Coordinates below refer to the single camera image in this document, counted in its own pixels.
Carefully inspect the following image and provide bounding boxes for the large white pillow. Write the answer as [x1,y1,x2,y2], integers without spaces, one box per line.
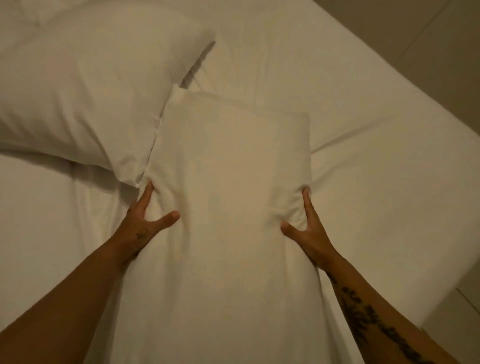
[0,4,217,188]

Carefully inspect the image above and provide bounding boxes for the person's left hand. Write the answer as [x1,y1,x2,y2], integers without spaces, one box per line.
[112,181,181,265]

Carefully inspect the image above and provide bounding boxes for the person's left forearm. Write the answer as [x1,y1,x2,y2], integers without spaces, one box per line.
[0,240,130,364]

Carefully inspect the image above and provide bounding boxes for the person's right hand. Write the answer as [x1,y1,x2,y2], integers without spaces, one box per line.
[281,188,340,271]

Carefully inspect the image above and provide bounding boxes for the white bed sheet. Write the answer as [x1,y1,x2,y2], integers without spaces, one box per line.
[0,0,480,364]

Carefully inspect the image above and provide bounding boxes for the person's right forearm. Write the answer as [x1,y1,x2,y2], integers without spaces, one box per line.
[320,253,462,364]

